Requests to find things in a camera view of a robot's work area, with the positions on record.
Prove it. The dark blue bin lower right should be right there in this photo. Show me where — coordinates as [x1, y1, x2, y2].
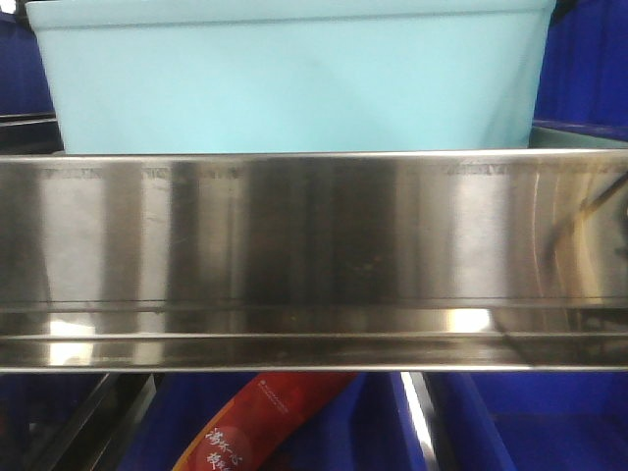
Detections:
[428, 372, 627, 470]

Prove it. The light blue plastic bin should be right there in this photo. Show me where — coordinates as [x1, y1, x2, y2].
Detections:
[26, 1, 554, 154]

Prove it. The dark blue bin lower left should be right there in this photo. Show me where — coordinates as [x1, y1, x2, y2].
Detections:
[1, 373, 101, 470]

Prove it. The dark blue bin upper right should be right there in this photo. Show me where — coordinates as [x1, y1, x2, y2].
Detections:
[535, 0, 627, 140]

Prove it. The dark blue bin upper left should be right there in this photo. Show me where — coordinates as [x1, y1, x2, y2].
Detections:
[1, 1, 53, 115]

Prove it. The dark blue bin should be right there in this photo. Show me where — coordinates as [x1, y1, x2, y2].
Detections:
[1, 373, 101, 470]
[1, 1, 53, 115]
[117, 373, 426, 470]
[428, 372, 627, 470]
[535, 0, 627, 140]

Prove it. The metal shelf divider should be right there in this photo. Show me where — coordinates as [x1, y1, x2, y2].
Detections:
[400, 371, 443, 471]
[25, 373, 157, 470]

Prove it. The dark blue bin lower middle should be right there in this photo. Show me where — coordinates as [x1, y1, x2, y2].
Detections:
[117, 373, 426, 470]

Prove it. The stainless steel shelf rail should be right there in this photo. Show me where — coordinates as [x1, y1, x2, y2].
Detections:
[1, 149, 627, 372]

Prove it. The metal shelf divider right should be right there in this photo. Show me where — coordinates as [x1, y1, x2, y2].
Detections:
[400, 371, 443, 471]

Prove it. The red snack package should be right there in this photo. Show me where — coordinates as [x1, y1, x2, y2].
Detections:
[173, 372, 357, 470]

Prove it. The metal shelf divider left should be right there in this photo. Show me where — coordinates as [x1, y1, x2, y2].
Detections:
[25, 373, 157, 470]

